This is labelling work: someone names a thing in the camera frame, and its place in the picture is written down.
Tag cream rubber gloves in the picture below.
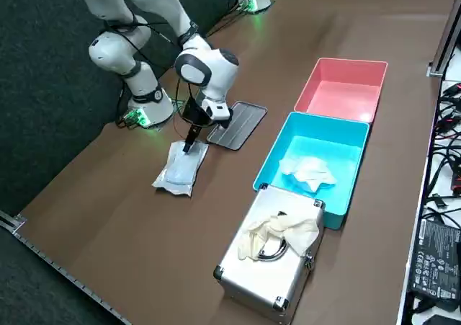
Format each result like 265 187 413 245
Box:
237 211 321 261

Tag grey ribbed metal tray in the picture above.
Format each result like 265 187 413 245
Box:
206 100 269 152

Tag black labelled power adapter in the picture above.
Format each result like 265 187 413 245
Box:
408 218 461 304

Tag aluminium frame post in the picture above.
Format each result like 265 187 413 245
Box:
427 0 461 78

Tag blue plastic box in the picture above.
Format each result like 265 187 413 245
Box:
252 111 371 231

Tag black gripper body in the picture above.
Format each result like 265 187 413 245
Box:
181 97 214 128

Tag new mask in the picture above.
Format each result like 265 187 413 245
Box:
151 140 210 198

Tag pink plastic box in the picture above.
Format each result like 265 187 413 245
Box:
293 57 389 125

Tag silver aluminium case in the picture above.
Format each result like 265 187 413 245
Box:
212 183 327 321

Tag aluminium table edge rail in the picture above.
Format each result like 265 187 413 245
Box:
0 209 125 325

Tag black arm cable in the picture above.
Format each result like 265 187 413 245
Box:
102 13 202 142

